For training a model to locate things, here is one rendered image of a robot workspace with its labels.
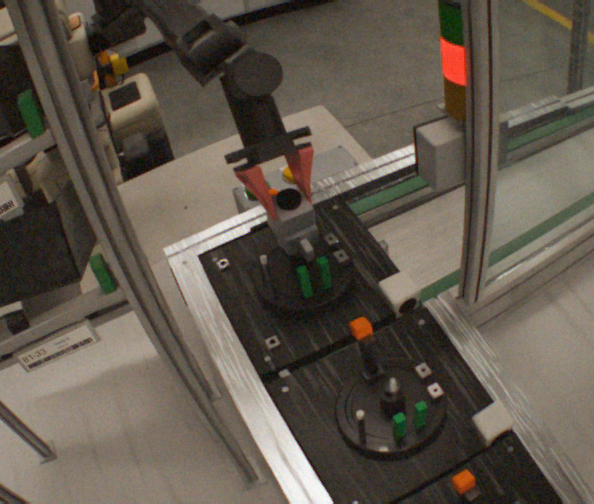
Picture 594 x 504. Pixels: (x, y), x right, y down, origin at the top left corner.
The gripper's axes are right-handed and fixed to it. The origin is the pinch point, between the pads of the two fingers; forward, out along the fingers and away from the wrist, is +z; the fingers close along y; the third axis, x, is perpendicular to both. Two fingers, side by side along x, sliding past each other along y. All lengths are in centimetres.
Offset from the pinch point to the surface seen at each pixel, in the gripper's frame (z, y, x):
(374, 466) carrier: 29.7, -5.5, -17.8
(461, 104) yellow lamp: -7.0, 16.0, -22.3
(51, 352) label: -0.4, -31.2, -27.1
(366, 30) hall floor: -54, 149, 250
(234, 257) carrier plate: 5.9, -6.5, 15.1
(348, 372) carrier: 21.0, -1.7, -6.2
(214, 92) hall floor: -41, 45, 240
